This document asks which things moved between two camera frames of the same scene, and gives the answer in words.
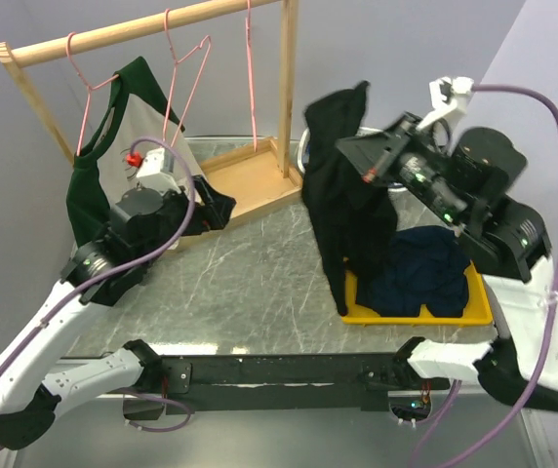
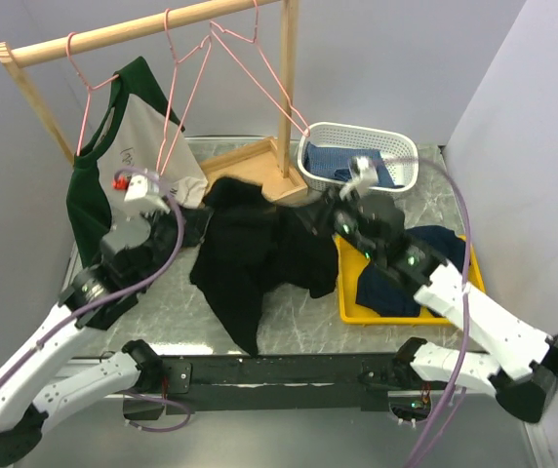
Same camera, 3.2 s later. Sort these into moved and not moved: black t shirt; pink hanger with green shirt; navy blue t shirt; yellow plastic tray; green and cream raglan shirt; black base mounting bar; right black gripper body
Moved: black t shirt; right black gripper body
Not moved: pink hanger with green shirt; green and cream raglan shirt; yellow plastic tray; navy blue t shirt; black base mounting bar
